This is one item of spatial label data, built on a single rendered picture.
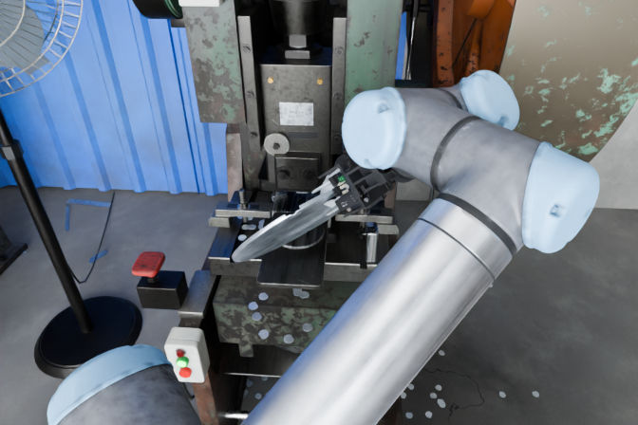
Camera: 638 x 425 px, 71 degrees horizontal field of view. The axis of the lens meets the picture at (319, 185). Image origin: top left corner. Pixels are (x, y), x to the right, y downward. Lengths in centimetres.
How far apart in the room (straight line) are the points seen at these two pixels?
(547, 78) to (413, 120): 26
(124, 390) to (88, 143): 231
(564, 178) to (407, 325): 15
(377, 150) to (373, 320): 15
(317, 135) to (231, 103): 20
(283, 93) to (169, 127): 159
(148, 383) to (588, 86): 59
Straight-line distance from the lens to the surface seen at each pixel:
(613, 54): 65
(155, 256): 110
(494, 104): 49
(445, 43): 124
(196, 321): 113
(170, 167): 258
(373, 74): 87
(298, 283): 95
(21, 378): 204
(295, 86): 93
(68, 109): 270
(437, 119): 40
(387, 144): 40
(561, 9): 60
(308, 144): 99
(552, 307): 217
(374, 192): 63
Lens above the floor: 145
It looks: 33 degrees down
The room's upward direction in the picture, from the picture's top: straight up
